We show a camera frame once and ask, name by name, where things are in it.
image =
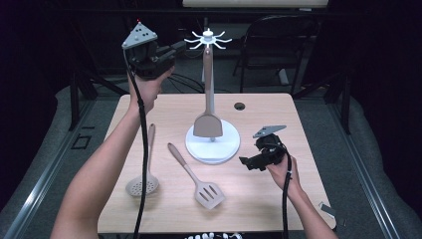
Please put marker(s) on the beige slotted spatula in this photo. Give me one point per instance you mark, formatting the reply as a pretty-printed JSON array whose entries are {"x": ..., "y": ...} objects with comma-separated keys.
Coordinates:
[{"x": 207, "y": 194}]

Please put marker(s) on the white utensil rack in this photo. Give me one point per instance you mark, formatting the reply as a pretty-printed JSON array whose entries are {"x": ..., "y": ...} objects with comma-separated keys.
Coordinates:
[{"x": 212, "y": 151}]

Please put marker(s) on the metal floor rail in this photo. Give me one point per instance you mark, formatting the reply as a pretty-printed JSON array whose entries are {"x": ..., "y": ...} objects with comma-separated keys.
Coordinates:
[
  {"x": 36, "y": 195},
  {"x": 365, "y": 186}
]

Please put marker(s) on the grey tape piece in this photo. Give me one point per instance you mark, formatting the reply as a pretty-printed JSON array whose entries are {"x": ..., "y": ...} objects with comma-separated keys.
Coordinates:
[{"x": 328, "y": 209}]

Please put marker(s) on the person's right hand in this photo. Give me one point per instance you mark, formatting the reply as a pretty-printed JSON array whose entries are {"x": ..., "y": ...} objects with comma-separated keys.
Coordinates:
[{"x": 282, "y": 176}]

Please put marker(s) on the beige skimmer spoon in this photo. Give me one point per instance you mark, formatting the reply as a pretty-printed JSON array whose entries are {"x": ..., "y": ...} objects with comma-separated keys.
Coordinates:
[{"x": 151, "y": 186}]

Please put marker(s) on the beige solid spatula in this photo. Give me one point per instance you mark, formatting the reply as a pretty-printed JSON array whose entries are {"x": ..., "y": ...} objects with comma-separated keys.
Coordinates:
[{"x": 208, "y": 124}]

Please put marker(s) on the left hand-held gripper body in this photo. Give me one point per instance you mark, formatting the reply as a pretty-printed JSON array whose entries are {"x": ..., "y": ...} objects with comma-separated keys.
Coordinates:
[{"x": 146, "y": 56}]

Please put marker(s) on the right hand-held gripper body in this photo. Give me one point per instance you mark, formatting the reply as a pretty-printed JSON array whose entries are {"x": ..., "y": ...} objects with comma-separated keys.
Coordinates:
[{"x": 270, "y": 151}]

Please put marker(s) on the black metal stand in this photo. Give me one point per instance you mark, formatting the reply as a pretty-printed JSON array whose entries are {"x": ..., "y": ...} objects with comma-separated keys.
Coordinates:
[
  {"x": 346, "y": 106},
  {"x": 74, "y": 99}
]

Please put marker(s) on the white ribbed object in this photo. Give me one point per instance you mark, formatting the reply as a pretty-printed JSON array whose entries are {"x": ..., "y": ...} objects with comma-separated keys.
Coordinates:
[{"x": 212, "y": 236}]

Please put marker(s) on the person's left hand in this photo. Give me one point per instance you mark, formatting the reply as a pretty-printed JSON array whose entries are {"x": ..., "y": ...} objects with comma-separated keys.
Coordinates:
[{"x": 149, "y": 93}]

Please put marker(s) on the black folding chair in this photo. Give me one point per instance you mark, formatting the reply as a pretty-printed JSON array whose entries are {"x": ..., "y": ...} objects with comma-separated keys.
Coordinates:
[{"x": 275, "y": 36}]

